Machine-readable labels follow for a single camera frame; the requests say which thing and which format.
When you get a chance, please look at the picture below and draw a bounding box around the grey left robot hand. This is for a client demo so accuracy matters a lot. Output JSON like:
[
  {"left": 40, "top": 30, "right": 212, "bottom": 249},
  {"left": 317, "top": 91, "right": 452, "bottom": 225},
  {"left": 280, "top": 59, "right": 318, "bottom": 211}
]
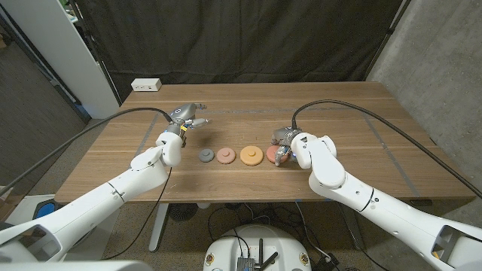
[{"left": 168, "top": 102, "right": 212, "bottom": 136}]

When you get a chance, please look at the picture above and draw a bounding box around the white wall panel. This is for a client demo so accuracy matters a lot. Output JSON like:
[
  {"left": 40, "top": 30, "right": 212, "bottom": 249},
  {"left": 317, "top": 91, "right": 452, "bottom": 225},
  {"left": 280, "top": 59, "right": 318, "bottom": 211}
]
[{"left": 0, "top": 0, "right": 121, "bottom": 120}]

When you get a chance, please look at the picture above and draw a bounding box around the dusty pink toy ring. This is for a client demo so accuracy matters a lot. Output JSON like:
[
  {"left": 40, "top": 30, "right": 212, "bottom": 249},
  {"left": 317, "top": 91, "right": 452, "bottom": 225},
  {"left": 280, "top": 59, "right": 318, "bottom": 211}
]
[{"left": 215, "top": 146, "right": 236, "bottom": 165}]

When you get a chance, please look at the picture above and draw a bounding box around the white table leg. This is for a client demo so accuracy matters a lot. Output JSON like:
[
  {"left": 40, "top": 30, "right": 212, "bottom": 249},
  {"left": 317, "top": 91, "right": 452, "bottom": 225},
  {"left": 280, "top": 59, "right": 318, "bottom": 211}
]
[{"left": 148, "top": 202, "right": 170, "bottom": 253}]

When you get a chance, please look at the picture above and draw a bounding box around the large orange toy ring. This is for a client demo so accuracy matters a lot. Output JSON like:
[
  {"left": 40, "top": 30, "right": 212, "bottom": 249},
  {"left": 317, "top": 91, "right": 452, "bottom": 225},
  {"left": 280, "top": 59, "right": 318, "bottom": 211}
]
[{"left": 239, "top": 145, "right": 264, "bottom": 167}]

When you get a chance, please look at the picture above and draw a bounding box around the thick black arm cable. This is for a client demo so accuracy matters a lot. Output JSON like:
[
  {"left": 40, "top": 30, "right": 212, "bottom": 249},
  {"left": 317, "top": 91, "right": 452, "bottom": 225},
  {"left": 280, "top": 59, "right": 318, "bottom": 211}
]
[
  {"left": 0, "top": 107, "right": 175, "bottom": 197},
  {"left": 291, "top": 99, "right": 482, "bottom": 199}
]

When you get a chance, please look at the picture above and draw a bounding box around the white floor cable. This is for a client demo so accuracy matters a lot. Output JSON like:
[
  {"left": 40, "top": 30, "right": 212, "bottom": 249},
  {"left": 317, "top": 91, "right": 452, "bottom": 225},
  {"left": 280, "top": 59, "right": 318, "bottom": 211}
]
[{"left": 294, "top": 202, "right": 334, "bottom": 261}]

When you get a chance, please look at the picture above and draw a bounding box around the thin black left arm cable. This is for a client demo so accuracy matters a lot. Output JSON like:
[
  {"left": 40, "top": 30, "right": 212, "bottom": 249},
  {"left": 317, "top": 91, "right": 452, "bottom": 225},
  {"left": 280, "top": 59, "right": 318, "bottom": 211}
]
[{"left": 101, "top": 166, "right": 173, "bottom": 261}]

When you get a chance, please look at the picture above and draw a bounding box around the grey table leg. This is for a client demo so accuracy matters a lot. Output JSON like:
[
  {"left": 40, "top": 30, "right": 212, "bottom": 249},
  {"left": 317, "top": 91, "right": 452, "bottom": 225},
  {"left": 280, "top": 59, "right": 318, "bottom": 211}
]
[{"left": 340, "top": 210, "right": 366, "bottom": 251}]

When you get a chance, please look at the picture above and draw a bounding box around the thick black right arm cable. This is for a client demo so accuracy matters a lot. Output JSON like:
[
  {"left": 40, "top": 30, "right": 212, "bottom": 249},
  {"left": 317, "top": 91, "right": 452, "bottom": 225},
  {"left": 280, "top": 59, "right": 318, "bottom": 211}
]
[{"left": 291, "top": 99, "right": 482, "bottom": 199}]

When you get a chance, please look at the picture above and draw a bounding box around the white power strip box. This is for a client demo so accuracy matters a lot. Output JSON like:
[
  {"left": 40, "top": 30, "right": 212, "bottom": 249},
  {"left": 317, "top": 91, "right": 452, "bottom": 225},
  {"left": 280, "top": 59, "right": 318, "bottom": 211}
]
[{"left": 130, "top": 78, "right": 163, "bottom": 93}]

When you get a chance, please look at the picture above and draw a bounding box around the black antenna electronics module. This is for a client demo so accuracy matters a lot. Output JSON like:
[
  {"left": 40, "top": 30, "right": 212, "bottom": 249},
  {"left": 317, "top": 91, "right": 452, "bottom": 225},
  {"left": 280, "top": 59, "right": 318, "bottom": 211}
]
[{"left": 236, "top": 238, "right": 279, "bottom": 271}]

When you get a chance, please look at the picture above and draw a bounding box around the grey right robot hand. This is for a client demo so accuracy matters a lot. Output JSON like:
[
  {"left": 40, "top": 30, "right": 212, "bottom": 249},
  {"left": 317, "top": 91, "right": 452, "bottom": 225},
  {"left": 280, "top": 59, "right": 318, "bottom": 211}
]
[{"left": 270, "top": 126, "right": 302, "bottom": 167}]

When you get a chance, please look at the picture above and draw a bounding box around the white robot torso base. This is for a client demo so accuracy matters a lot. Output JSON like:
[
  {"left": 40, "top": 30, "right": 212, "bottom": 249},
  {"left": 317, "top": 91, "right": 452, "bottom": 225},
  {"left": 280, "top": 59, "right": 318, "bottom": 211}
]
[{"left": 202, "top": 224, "right": 313, "bottom": 271}]

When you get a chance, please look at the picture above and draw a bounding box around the black power adapter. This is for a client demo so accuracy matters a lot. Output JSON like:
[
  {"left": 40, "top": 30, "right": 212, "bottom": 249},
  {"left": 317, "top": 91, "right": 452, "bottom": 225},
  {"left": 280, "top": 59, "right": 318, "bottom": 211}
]
[{"left": 314, "top": 252, "right": 340, "bottom": 271}]

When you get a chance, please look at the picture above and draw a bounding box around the black curtain backdrop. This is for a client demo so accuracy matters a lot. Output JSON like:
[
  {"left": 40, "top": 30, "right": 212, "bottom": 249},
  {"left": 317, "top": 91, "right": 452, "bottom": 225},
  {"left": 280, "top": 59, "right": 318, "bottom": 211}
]
[{"left": 73, "top": 0, "right": 406, "bottom": 101}]

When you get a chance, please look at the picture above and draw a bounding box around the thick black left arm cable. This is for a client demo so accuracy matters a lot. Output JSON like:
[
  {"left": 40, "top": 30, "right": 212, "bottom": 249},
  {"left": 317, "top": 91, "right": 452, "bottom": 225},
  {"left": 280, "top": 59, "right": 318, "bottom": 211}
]
[{"left": 0, "top": 107, "right": 175, "bottom": 197}]

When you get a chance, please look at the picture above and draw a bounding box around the coral red toy ring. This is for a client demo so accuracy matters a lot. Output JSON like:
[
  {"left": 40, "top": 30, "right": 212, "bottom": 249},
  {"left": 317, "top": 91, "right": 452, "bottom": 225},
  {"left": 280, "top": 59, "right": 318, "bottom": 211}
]
[{"left": 265, "top": 145, "right": 289, "bottom": 165}]

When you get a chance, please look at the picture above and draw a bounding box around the round black floor fan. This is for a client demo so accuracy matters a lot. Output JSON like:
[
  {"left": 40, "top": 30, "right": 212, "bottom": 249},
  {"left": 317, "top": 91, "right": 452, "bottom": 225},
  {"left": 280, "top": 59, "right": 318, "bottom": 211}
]
[{"left": 168, "top": 202, "right": 200, "bottom": 222}]

